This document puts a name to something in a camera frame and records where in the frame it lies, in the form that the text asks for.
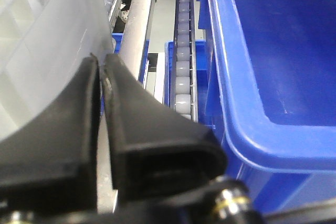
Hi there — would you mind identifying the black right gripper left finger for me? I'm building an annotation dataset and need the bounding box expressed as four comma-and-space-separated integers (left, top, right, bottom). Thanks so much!
1, 56, 100, 212

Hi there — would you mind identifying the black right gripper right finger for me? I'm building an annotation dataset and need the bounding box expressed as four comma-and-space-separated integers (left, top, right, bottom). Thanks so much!
102, 54, 227, 203

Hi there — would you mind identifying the white translucent plastic bin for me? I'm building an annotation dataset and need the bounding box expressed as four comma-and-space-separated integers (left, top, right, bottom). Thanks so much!
1, 0, 113, 138

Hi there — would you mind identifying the large blue plastic bin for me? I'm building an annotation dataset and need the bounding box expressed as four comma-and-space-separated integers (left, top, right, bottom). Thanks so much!
198, 0, 335, 213

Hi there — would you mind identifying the grey roller conveyor track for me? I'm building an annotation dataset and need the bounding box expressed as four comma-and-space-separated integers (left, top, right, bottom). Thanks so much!
170, 0, 198, 122

